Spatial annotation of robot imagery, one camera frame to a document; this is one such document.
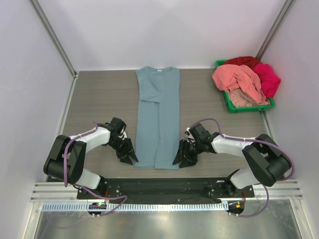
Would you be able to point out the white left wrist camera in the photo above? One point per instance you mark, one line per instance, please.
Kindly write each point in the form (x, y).
(123, 135)

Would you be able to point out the dark red t shirt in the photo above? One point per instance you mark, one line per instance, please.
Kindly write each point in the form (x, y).
(249, 61)

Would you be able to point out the green plastic bin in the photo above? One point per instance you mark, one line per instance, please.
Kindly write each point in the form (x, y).
(232, 109)

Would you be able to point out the beige t shirt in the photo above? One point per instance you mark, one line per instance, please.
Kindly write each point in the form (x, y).
(240, 99)

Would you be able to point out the light blue t shirt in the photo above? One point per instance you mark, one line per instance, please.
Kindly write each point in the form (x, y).
(158, 130)

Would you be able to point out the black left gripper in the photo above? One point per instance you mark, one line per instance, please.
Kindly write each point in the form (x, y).
(129, 149)

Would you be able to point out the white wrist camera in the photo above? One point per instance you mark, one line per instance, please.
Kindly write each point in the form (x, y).
(188, 135)
(123, 135)

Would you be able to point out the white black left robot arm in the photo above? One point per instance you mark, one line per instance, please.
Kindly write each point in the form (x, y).
(66, 158)

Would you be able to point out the aluminium frame post left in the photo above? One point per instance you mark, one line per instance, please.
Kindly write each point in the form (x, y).
(52, 35)

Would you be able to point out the aluminium front rail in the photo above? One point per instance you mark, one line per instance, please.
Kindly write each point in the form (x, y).
(57, 192)

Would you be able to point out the salmon pink t shirt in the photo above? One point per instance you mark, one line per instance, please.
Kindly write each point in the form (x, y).
(232, 77)

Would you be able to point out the aluminium frame post right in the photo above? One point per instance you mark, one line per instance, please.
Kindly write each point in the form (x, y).
(279, 19)

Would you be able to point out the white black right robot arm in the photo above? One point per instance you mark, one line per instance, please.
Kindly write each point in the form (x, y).
(267, 164)

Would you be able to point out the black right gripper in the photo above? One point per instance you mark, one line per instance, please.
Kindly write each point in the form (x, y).
(190, 150)

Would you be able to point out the aluminium frame post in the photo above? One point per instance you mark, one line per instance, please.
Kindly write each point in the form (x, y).
(279, 19)
(52, 35)

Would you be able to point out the slotted white cable duct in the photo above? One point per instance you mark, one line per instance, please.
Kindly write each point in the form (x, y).
(102, 207)

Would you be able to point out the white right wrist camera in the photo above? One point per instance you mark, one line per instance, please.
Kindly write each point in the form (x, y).
(188, 135)

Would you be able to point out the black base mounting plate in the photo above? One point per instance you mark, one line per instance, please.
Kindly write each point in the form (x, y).
(167, 191)

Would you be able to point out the magenta t shirt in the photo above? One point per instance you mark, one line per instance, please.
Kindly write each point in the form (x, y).
(269, 80)

